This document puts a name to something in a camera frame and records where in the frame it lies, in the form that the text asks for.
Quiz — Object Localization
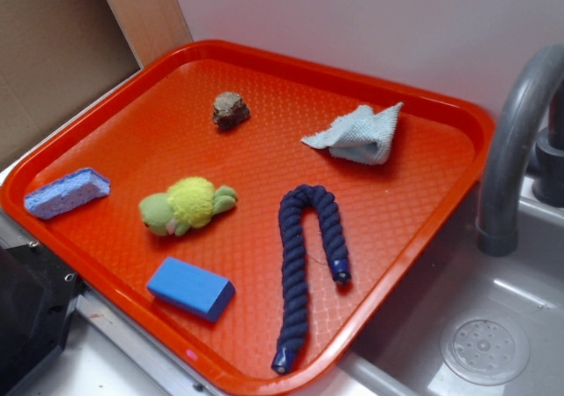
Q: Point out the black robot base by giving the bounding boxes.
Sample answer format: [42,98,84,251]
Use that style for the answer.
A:
[1,243,80,395]

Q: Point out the light blue cloth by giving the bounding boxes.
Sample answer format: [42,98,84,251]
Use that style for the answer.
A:
[301,102,404,166]

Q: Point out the orange plastic tray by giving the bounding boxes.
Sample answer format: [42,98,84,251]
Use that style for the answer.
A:
[1,41,494,395]

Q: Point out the brown rock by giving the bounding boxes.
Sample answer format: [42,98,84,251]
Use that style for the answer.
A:
[212,92,250,131]

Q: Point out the green yellow plush turtle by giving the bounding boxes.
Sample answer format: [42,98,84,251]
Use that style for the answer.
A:
[138,176,238,237]

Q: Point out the blue foam block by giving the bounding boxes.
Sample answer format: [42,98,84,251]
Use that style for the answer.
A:
[146,258,235,323]

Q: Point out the grey curved faucet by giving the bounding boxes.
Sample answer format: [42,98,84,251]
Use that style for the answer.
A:
[476,44,563,257]

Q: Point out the purple blue sponge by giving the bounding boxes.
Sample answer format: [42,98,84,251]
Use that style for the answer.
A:
[24,168,111,220]

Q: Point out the grey plastic sink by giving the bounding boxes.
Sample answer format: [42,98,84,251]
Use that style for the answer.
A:
[339,178,563,395]

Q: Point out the sink drain strainer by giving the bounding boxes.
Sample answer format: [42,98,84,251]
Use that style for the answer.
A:
[440,310,531,386]

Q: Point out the brown cardboard panel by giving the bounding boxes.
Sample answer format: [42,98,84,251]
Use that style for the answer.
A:
[1,0,192,167]

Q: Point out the black faucet knob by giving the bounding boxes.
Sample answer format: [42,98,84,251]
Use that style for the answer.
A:
[532,83,563,207]

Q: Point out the dark blue rope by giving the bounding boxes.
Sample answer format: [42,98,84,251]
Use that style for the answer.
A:
[271,183,353,376]

